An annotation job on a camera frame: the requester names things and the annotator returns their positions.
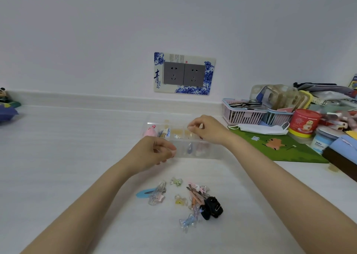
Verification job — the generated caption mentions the blue floral socket frame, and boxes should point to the blue floral socket frame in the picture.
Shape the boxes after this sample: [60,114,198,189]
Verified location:
[154,52,216,96]

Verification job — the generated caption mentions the clear phone cases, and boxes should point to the clear phone cases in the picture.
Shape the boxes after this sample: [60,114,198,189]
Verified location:
[250,84,301,112]

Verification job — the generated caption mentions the pile of grey bags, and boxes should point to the pile of grey bags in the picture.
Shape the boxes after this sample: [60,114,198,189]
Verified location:
[293,82,357,106]

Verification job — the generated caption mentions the panda figurine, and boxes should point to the panda figurine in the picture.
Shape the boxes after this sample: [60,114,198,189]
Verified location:
[0,87,12,104]

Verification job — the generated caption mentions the person's left forearm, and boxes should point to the person's left forearm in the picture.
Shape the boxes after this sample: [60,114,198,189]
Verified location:
[21,151,140,254]

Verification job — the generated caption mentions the white face mask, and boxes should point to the white face mask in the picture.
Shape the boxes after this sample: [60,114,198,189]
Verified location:
[228,122,291,136]

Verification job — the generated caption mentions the pink plush hair clip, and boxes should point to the pink plush hair clip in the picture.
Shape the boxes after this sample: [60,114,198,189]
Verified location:
[143,124,157,138]

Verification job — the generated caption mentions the clear plastic organizer box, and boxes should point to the clear plastic organizer box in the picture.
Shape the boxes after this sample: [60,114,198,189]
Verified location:
[141,114,224,161]

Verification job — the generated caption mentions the yellow phone case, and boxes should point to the yellow phone case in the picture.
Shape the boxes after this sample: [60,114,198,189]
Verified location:
[298,90,313,110]

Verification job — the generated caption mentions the blue clear bow clip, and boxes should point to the blue clear bow clip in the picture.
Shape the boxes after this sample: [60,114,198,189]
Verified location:
[179,204,202,226]

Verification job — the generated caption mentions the clear hair clip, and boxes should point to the clear hair clip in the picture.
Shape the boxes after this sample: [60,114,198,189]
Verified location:
[148,181,167,206]

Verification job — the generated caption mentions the grey wall socket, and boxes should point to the grey wall socket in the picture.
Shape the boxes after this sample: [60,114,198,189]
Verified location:
[184,63,206,87]
[163,61,185,85]

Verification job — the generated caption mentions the person's right hand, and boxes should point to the person's right hand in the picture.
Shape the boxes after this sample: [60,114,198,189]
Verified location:
[187,115,232,146]

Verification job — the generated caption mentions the blue plastic basket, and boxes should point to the blue plastic basket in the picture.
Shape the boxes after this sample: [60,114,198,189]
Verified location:
[260,108,294,127]

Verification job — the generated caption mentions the red and yellow canister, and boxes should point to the red and yellow canister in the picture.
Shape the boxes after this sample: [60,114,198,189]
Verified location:
[287,109,322,139]

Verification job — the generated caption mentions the white and blue jar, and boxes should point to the white and blue jar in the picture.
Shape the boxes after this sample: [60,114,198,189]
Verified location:
[310,128,338,155]

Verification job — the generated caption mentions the black claw hair clip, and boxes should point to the black claw hair clip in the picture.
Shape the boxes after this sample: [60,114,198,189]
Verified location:
[200,196,224,221]

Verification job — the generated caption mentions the person's left hand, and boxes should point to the person's left hand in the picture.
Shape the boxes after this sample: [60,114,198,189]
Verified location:
[129,136,178,175]

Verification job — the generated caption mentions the black framed glasses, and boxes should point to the black framed glasses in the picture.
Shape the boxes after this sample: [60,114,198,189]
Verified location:
[229,100,263,109]

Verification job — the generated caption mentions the bundle of pink hair clips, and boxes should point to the bundle of pink hair clips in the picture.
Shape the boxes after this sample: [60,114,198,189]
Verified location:
[186,181,210,210]

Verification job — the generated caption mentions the person's right forearm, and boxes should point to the person's right forearm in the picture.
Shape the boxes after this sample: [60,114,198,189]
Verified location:
[223,132,357,254]

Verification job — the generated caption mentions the blue flat hair clip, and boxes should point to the blue flat hair clip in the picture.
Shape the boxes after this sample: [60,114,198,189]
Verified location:
[136,188,157,199]

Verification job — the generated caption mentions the green cartoon mat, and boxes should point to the green cartoon mat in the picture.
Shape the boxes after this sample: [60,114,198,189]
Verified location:
[228,128,330,164]

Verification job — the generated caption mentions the pink plastic basket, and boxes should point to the pink plastic basket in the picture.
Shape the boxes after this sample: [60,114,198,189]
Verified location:
[222,98,269,125]

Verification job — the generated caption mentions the dark brown box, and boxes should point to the dark brown box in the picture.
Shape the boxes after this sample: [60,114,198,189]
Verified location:
[321,147,357,182]

